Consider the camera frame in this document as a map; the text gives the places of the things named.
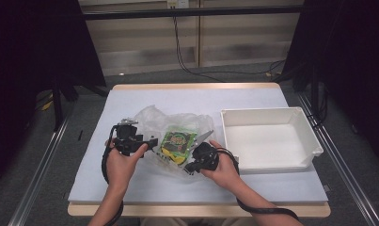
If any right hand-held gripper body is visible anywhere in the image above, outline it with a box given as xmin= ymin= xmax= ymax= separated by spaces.
xmin=189 ymin=129 xmax=220 ymax=172

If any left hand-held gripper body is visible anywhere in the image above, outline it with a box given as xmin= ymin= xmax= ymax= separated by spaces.
xmin=112 ymin=118 xmax=145 ymax=157

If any clear plastic bag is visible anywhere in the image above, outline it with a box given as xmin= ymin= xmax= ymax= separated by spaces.
xmin=133 ymin=105 xmax=217 ymax=179

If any green snack packet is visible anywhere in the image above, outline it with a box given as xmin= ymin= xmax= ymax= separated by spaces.
xmin=160 ymin=125 xmax=198 ymax=167

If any white plastic bin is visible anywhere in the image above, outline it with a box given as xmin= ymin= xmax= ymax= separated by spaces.
xmin=220 ymin=106 xmax=324 ymax=173

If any person's right hand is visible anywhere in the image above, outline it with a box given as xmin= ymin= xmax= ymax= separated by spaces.
xmin=200 ymin=139 xmax=242 ymax=191

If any person's left hand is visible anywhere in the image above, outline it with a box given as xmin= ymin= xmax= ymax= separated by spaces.
xmin=105 ymin=139 xmax=150 ymax=193

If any wooden table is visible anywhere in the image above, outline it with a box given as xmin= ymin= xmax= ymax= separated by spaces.
xmin=67 ymin=82 xmax=332 ymax=218

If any pale table mat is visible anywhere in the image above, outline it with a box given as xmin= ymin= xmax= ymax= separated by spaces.
xmin=68 ymin=88 xmax=330 ymax=203

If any black metal stand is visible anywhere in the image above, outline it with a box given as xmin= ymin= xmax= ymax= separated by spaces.
xmin=50 ymin=76 xmax=110 ymax=132

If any dark curtain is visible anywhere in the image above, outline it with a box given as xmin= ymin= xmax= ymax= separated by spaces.
xmin=279 ymin=0 xmax=379 ymax=164
xmin=0 ymin=0 xmax=107 ymax=189

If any black horizontal bar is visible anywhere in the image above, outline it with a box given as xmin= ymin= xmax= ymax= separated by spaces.
xmin=83 ymin=5 xmax=304 ymax=21

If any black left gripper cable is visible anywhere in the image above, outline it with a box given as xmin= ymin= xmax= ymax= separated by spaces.
xmin=101 ymin=124 xmax=125 ymax=226

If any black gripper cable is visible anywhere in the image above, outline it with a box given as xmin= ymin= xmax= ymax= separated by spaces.
xmin=101 ymin=124 xmax=125 ymax=226
xmin=214 ymin=147 xmax=300 ymax=221

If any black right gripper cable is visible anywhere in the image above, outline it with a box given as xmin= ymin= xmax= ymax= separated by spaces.
xmin=214 ymin=147 xmax=300 ymax=221

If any black wall cable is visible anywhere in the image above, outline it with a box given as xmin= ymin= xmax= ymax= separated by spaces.
xmin=172 ymin=15 xmax=286 ymax=83

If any metal floor rail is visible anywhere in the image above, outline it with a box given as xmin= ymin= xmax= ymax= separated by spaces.
xmin=8 ymin=114 xmax=72 ymax=226
xmin=295 ymin=93 xmax=379 ymax=226

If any white wall outlet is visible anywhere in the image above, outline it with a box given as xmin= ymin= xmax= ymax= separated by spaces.
xmin=166 ymin=0 xmax=190 ymax=9

